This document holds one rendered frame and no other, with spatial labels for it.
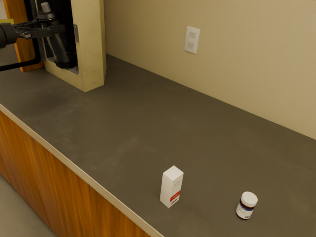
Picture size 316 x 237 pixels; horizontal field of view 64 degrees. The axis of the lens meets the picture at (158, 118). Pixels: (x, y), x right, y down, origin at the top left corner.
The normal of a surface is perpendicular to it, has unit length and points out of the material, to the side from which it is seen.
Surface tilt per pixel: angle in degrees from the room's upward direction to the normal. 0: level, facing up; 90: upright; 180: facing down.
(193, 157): 0
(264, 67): 90
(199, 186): 0
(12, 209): 0
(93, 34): 90
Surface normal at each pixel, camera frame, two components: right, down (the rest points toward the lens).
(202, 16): -0.63, 0.40
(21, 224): 0.07, -0.82
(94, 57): 0.77, 0.40
